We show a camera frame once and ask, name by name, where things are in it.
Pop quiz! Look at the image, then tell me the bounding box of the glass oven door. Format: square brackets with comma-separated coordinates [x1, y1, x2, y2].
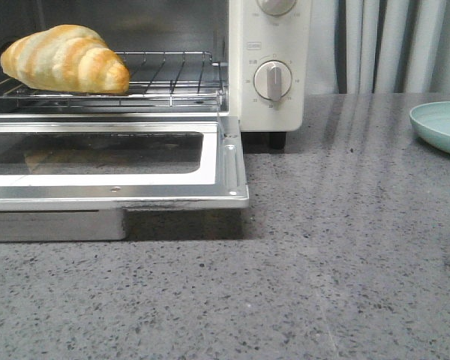
[0, 113, 249, 242]

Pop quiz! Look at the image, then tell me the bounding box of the golden bread roll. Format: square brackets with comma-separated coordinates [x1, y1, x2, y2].
[0, 24, 130, 94]

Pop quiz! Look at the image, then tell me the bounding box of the black oven foot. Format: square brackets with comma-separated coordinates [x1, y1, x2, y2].
[268, 132, 287, 150]

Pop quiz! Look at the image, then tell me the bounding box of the white toaster oven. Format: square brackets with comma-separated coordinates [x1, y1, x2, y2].
[0, 1, 312, 134]

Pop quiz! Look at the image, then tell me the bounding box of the lower timer knob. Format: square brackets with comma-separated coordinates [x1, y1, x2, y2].
[253, 61, 292, 102]

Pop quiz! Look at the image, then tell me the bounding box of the upper temperature knob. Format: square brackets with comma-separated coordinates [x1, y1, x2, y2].
[256, 0, 296, 17]

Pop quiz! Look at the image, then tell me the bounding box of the grey curtain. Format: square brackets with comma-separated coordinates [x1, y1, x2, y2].
[305, 1, 450, 95]

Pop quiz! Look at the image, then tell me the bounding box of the light green plate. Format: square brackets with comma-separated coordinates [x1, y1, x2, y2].
[409, 101, 450, 154]

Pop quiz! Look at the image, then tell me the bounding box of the wire oven rack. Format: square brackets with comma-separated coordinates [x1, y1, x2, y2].
[0, 51, 229, 113]

